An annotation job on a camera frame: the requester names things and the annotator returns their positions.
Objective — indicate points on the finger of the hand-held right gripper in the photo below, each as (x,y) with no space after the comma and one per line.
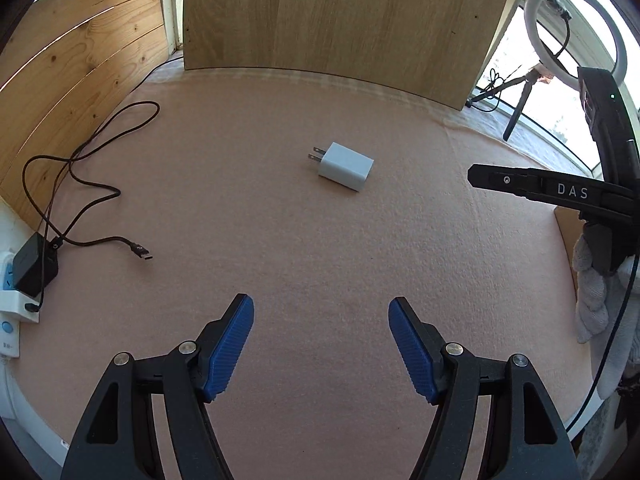
(505,180)

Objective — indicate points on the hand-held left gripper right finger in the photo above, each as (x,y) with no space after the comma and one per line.
(412,347)

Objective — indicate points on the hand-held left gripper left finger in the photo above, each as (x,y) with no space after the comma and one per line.
(227,345)

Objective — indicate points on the cardboard box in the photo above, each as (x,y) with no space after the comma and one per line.
(565,230)

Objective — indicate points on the white usb charger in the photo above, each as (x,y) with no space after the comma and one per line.
(345,165)

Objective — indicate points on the person's right hand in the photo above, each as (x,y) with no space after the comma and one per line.
(590,300)

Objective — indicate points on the light checked cloth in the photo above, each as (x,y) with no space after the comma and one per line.
(530,150)

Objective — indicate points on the black power adapter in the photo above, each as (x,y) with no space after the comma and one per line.
(32,265)

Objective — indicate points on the white power strip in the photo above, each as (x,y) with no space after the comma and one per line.
(17,310)

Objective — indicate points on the wooden board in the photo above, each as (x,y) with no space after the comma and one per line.
(325,15)

